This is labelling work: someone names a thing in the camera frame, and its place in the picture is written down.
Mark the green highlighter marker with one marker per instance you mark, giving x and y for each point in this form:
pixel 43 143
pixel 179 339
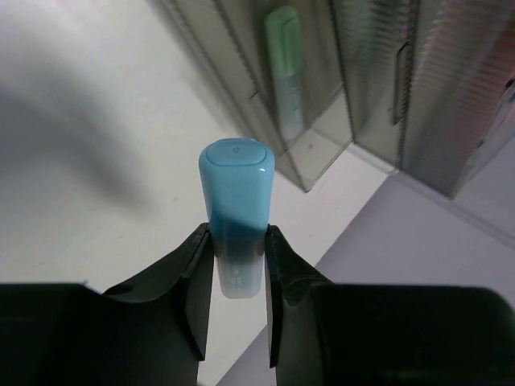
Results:
pixel 284 44

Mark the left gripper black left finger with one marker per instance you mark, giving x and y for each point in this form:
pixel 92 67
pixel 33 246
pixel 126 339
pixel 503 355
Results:
pixel 150 329

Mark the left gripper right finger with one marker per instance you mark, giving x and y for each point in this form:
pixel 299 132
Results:
pixel 324 333

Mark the blue highlighter marker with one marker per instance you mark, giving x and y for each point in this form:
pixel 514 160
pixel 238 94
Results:
pixel 237 177

